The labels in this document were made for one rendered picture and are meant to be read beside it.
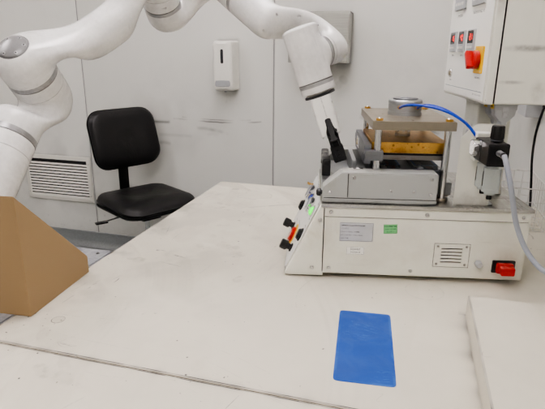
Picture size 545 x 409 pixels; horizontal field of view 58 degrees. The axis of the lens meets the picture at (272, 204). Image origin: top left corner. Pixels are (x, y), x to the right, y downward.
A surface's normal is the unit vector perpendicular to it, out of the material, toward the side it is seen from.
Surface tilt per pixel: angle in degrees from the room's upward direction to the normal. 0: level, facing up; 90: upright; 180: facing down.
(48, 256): 90
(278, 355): 0
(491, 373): 0
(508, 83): 90
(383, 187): 90
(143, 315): 0
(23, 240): 90
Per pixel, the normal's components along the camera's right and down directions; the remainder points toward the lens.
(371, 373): 0.01, -0.96
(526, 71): -0.07, 0.29
